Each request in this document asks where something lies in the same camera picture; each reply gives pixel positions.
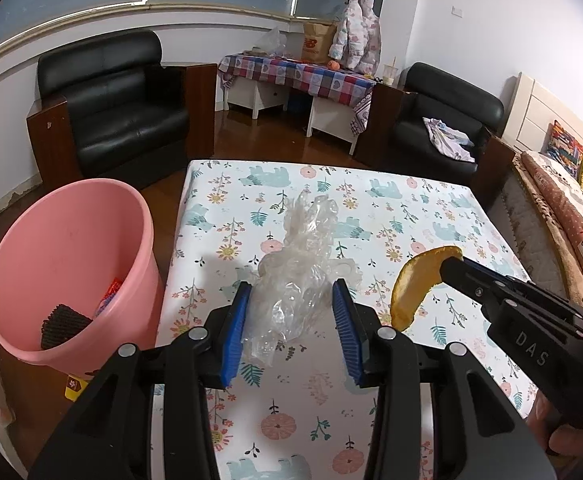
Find colourful striped cushion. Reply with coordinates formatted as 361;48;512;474
546;121;583;163

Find white patterned puffer jacket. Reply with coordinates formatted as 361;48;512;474
329;0;382;73

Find brown paper bag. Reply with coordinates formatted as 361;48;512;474
300;21;338;65

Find pink plastic bucket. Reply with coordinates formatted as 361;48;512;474
0;177;164;376

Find black leather armchair wooden sides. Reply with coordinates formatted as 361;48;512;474
354;62;517;188
26;30;218;188

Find black mesh pad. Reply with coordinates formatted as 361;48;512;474
40;304;94;351

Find floral tablecloth table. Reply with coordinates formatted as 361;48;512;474
154;159;539;480

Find yellow fruit peel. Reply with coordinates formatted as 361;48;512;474
390;245;463;331

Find checkered cloth side table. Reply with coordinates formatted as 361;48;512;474
217;52;378;136

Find white desk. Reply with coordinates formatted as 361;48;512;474
227;80;359;156

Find person's right hand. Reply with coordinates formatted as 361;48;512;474
529;390;583;456

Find bed with patterned bedding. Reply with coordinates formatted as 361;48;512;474
509;150;583;311

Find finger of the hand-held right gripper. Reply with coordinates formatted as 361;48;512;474
439;256;522;311

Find clear plastic bag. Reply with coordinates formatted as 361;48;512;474
254;27;288;58
241;191;365;367

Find small yellow box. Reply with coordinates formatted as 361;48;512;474
65;375;89;401

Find white patterned cloth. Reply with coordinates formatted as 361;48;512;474
423;117;476;162

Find red plastic bag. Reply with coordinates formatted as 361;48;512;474
94;277;124;318

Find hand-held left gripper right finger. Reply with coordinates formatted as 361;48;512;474
331;279;557;480

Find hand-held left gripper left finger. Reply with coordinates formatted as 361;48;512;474
26;281;253;480

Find cream wooden headboard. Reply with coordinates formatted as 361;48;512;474
501;72;583;153

